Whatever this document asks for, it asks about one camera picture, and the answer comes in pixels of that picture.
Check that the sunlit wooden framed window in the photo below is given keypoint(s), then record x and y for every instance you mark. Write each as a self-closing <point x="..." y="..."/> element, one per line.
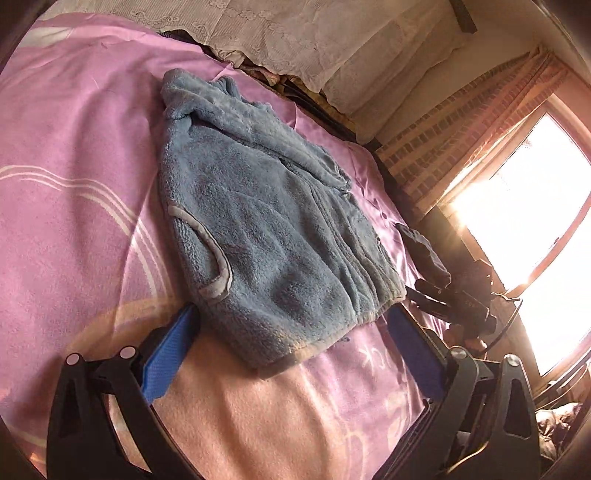
<point x="531" y="230"/>

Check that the brick patterned curtain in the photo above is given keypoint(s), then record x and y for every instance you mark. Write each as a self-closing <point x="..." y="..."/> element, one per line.
<point x="452" y="138"/>

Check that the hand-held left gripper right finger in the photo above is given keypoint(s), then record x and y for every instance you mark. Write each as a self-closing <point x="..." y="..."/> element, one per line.
<point x="413" y="355"/>

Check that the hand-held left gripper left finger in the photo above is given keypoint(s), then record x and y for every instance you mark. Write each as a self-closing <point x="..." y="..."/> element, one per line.
<point x="171" y="355"/>

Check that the pink bed sheet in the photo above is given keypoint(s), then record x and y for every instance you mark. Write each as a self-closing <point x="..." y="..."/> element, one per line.
<point x="69" y="161"/>

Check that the white lace cloth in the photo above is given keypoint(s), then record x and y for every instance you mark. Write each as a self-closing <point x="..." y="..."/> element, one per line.
<point x="323" y="41"/>

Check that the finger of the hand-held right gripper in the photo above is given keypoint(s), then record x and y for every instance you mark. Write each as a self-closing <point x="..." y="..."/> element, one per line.
<point x="431" y="287"/>
<point x="431" y="307"/>

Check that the blue fleece jacket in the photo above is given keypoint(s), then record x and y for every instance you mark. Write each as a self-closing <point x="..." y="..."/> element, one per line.
<point x="258" y="221"/>

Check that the navy folded cloth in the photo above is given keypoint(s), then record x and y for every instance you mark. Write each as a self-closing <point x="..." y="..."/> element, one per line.
<point x="425" y="254"/>

